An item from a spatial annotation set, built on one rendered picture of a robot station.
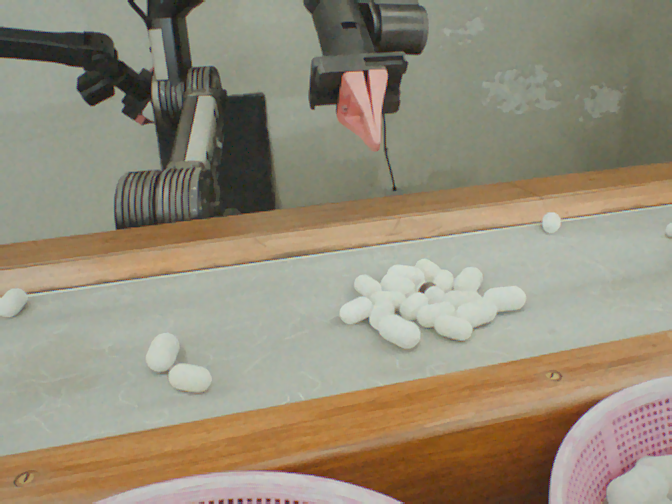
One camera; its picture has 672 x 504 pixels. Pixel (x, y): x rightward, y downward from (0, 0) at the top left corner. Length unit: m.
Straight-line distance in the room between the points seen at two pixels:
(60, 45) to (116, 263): 0.84
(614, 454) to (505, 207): 0.43
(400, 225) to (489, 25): 2.11
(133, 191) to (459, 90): 2.01
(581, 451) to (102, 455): 0.25
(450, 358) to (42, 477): 0.27
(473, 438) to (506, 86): 2.51
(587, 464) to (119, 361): 0.34
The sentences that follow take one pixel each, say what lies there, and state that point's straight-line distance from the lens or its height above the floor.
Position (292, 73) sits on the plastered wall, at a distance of 2.54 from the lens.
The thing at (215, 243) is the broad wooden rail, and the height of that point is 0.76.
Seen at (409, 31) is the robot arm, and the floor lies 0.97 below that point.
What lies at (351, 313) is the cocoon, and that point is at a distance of 0.50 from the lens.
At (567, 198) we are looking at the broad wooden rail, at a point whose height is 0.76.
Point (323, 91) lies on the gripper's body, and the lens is 0.68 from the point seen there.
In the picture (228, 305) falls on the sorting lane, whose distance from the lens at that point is 0.56.
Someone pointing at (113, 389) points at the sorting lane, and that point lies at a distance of 0.47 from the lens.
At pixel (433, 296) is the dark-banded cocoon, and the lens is 0.52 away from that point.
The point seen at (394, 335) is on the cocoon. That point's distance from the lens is 0.46.
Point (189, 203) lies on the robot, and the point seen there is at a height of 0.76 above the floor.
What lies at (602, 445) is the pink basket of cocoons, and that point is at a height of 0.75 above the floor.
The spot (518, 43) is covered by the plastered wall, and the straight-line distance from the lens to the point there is 2.82.
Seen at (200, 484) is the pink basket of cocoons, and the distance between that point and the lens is 0.32.
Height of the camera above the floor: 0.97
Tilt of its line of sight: 20 degrees down
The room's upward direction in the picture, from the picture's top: 4 degrees counter-clockwise
